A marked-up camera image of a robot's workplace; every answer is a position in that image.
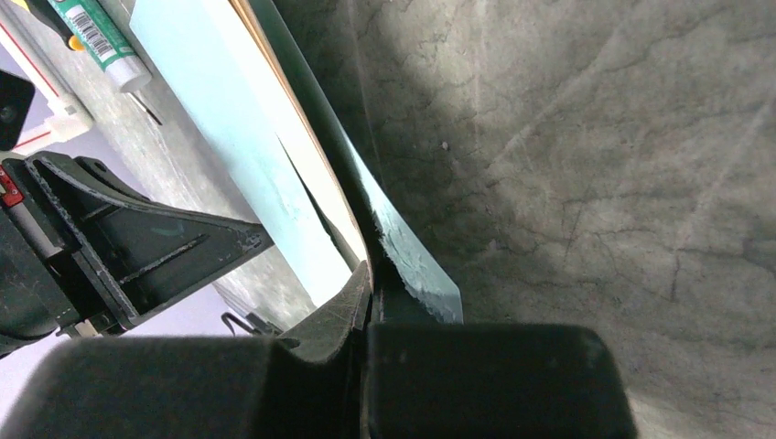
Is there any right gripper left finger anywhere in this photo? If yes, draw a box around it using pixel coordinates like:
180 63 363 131
1 263 372 438

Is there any light blue envelope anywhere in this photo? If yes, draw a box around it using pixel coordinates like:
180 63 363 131
129 1 463 327

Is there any black handled small screwdriver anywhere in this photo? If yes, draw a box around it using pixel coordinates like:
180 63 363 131
15 0 162 125

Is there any green white glue stick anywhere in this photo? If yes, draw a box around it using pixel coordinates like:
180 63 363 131
48 0 152 93

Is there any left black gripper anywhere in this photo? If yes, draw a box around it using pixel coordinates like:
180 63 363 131
1 153 273 357

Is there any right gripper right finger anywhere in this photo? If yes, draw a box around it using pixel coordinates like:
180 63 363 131
361 247 638 438

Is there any white pvc pipe frame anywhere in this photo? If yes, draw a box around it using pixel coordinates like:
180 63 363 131
1 5 94 155

